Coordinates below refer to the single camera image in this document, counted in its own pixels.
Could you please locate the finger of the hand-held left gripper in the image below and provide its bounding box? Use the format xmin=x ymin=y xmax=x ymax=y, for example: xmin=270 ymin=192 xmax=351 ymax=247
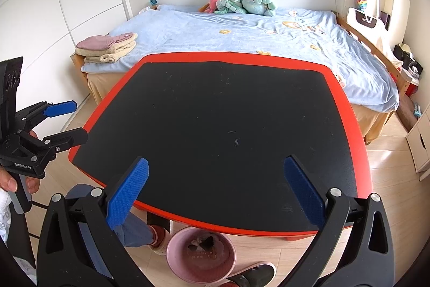
xmin=5 ymin=127 xmax=89 ymax=164
xmin=15 ymin=100 xmax=77 ymax=133

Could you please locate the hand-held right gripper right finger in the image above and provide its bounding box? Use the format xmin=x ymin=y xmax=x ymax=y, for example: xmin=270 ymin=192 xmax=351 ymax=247
xmin=284 ymin=155 xmax=395 ymax=287

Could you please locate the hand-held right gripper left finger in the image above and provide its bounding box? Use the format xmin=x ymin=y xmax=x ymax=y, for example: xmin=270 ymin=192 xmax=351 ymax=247
xmin=36 ymin=157 xmax=150 ymax=287

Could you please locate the pink waste bin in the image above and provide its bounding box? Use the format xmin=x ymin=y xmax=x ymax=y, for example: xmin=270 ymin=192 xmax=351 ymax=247
xmin=166 ymin=226 xmax=238 ymax=284

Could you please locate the person's left forearm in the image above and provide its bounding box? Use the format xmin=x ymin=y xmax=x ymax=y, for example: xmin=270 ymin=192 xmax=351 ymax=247
xmin=0 ymin=188 xmax=14 ymax=244

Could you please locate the person's left hand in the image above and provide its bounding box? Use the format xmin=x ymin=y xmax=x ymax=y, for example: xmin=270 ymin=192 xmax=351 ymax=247
xmin=0 ymin=168 xmax=41 ymax=195

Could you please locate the person's leg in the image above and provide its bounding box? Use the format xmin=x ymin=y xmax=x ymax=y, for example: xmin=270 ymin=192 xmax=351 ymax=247
xmin=65 ymin=183 xmax=154 ymax=279

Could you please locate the person's foot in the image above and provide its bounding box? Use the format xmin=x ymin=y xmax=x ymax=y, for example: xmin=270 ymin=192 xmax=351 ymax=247
xmin=147 ymin=224 xmax=169 ymax=256

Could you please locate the pink folded blanket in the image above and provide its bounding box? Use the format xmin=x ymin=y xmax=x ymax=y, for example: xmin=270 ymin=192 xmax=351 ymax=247
xmin=76 ymin=35 xmax=115 ymax=51

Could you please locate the cream folded blanket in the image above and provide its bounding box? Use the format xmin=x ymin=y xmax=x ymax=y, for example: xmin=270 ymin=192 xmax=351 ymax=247
xmin=75 ymin=32 xmax=138 ymax=64

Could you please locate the dark slipper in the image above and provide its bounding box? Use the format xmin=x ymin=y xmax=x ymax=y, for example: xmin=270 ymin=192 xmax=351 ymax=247
xmin=226 ymin=262 xmax=277 ymax=287

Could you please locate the white wardrobe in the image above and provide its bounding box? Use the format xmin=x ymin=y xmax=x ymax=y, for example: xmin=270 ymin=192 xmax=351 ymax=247
xmin=0 ymin=0 xmax=135 ymax=140

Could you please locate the white cabinet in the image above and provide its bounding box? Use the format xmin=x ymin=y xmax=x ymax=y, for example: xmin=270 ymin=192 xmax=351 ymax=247
xmin=405 ymin=112 xmax=430 ymax=174

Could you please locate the black bag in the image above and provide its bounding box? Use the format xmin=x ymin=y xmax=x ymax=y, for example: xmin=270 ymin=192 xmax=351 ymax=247
xmin=393 ymin=43 xmax=424 ymax=73

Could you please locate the bed with light blue sheet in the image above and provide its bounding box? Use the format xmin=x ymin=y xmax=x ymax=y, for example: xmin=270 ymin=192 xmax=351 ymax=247
xmin=70 ymin=4 xmax=421 ymax=145

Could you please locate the white bag dark label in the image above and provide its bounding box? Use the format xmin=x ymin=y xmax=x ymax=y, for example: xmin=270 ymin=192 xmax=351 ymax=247
xmin=346 ymin=7 xmax=387 ymax=31

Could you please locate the teal plush toy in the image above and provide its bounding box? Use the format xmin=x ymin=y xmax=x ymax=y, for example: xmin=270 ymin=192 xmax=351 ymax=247
xmin=241 ymin=0 xmax=278 ymax=17

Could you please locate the striped green plush toy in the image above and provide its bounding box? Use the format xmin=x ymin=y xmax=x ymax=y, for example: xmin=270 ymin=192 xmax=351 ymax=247
xmin=214 ymin=0 xmax=248 ymax=15

